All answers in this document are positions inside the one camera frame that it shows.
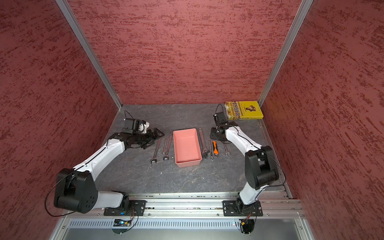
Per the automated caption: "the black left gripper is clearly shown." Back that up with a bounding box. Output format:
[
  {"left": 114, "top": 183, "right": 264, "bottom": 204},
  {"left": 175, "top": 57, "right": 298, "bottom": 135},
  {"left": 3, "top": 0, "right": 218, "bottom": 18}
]
[{"left": 132, "top": 127, "right": 165, "bottom": 149}]

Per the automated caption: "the small silver combination wrench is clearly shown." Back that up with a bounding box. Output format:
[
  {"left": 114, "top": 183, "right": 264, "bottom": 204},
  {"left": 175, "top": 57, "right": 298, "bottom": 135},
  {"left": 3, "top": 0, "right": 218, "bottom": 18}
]
[{"left": 162, "top": 137, "right": 169, "bottom": 155}]

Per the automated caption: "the orange handled adjustable wrench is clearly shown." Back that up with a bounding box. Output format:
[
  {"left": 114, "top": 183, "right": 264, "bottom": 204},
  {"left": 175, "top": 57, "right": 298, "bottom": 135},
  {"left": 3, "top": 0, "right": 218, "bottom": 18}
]
[{"left": 212, "top": 141, "right": 219, "bottom": 158}]

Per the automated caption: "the silver open-end wrench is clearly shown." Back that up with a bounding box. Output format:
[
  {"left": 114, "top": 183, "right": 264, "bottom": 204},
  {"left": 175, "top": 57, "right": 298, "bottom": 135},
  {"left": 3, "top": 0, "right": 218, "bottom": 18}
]
[{"left": 198, "top": 128, "right": 210, "bottom": 159}]

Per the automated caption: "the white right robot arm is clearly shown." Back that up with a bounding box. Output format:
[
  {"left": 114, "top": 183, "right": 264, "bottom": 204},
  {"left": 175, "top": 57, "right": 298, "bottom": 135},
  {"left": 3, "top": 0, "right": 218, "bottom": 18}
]
[{"left": 210, "top": 125, "right": 280, "bottom": 206}]

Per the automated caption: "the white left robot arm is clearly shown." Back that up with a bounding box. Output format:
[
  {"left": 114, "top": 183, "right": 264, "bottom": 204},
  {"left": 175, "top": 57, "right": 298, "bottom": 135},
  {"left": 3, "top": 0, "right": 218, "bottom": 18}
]
[{"left": 53, "top": 128, "right": 165, "bottom": 216}]

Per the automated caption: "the pink plastic storage box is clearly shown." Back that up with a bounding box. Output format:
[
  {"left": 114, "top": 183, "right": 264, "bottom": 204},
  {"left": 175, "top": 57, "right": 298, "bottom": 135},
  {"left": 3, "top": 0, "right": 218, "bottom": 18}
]
[{"left": 173, "top": 128, "right": 202, "bottom": 168}]

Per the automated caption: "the yellow book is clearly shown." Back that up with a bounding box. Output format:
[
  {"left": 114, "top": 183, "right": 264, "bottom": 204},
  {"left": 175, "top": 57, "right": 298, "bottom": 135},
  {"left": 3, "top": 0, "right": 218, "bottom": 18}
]
[{"left": 225, "top": 101, "right": 264, "bottom": 121}]

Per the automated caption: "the left controller board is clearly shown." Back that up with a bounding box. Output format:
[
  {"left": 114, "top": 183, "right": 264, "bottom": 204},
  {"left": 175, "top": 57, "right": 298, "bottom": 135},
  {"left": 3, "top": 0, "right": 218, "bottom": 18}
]
[{"left": 113, "top": 219, "right": 132, "bottom": 228}]

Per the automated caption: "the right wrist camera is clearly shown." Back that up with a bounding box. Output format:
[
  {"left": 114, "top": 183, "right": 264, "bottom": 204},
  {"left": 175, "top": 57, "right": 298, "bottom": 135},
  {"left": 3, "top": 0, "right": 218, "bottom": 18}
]
[{"left": 213, "top": 112, "right": 228, "bottom": 127}]

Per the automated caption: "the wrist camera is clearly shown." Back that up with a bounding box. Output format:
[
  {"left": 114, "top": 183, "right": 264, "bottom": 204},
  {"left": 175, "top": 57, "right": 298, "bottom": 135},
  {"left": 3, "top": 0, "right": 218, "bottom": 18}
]
[
  {"left": 213, "top": 112, "right": 228, "bottom": 127},
  {"left": 122, "top": 118, "right": 150, "bottom": 135}
]

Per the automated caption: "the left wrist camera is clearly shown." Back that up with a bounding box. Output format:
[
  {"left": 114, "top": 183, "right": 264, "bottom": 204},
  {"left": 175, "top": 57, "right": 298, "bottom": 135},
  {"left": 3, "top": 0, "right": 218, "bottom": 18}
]
[{"left": 122, "top": 118, "right": 150, "bottom": 135}]

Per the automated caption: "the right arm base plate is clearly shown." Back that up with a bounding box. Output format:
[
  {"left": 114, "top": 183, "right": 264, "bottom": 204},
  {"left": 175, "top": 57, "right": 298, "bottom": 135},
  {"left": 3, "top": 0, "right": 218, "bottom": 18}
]
[{"left": 222, "top": 199, "right": 263, "bottom": 217}]

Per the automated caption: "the aluminium front rail frame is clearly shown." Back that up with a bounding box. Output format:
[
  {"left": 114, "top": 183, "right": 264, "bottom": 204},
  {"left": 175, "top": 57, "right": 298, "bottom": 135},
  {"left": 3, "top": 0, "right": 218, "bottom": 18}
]
[{"left": 51, "top": 191, "right": 314, "bottom": 240}]

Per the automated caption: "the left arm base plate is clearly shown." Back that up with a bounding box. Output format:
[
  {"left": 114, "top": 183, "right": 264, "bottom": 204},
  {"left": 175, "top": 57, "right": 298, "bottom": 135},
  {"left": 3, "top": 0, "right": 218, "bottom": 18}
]
[{"left": 104, "top": 200, "right": 147, "bottom": 217}]

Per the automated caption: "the aluminium corner post right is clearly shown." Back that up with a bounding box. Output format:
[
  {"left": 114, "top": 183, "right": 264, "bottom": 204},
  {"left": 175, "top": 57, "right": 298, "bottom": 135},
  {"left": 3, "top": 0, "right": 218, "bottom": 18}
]
[{"left": 258, "top": 0, "right": 313, "bottom": 107}]

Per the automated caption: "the aluminium corner post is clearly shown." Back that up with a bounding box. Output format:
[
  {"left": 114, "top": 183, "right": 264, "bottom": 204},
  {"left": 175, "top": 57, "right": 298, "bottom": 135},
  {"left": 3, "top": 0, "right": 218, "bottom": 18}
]
[
  {"left": 258, "top": 0, "right": 313, "bottom": 107},
  {"left": 56, "top": 0, "right": 123, "bottom": 111}
]

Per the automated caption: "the aluminium corner post left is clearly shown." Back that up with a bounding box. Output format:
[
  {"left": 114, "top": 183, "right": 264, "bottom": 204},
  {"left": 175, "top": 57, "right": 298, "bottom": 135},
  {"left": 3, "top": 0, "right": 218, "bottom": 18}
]
[{"left": 56, "top": 0, "right": 123, "bottom": 111}]

